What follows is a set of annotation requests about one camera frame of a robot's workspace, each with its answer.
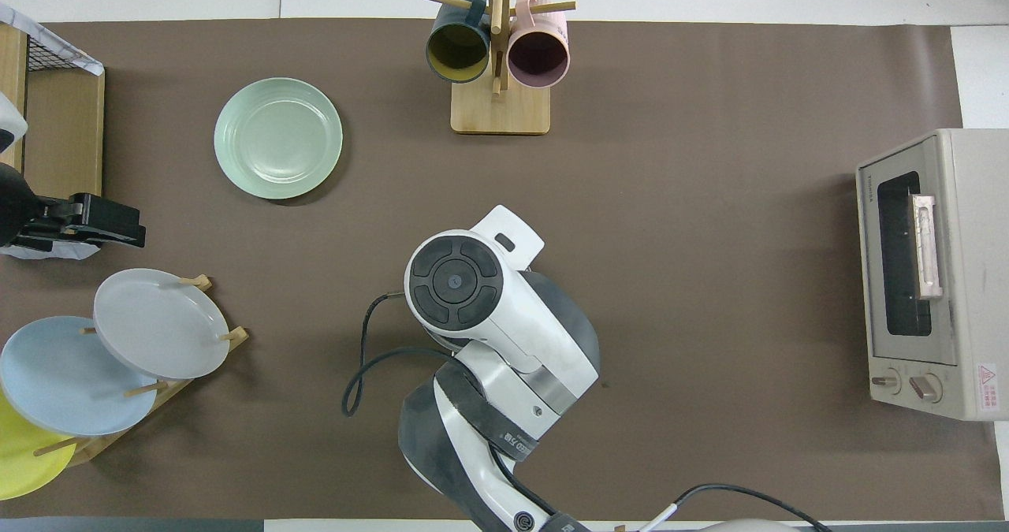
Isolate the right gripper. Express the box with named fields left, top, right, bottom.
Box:
left=471, top=205, right=545, bottom=271

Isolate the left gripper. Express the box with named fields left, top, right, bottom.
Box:
left=0, top=162, right=147, bottom=261

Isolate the grey plate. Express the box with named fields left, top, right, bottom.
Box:
left=93, top=268, right=232, bottom=381

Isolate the light blue plate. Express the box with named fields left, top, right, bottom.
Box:
left=0, top=315, right=158, bottom=437

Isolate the pale green plate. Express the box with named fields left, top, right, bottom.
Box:
left=214, top=77, right=344, bottom=201

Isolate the wooden plate rack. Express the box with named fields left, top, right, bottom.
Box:
left=32, top=274, right=250, bottom=467

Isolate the yellow plate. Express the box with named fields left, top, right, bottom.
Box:
left=0, top=390, right=78, bottom=502

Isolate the wooden shelf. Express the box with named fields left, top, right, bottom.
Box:
left=0, top=24, right=106, bottom=199

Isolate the wooden mug tree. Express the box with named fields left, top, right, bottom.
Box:
left=423, top=0, right=576, bottom=136

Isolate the pink ribbed mug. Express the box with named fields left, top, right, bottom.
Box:
left=507, top=0, right=571, bottom=89

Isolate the dark teal mug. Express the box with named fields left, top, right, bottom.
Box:
left=426, top=0, right=492, bottom=84

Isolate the brown table mat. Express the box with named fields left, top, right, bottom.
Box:
left=0, top=18, right=1003, bottom=521

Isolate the beige toaster oven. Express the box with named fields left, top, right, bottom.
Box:
left=856, top=128, right=1009, bottom=422

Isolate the black wire basket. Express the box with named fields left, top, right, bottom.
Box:
left=24, top=29, right=89, bottom=73

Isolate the black cable white connector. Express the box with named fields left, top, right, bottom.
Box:
left=637, top=482, right=832, bottom=532

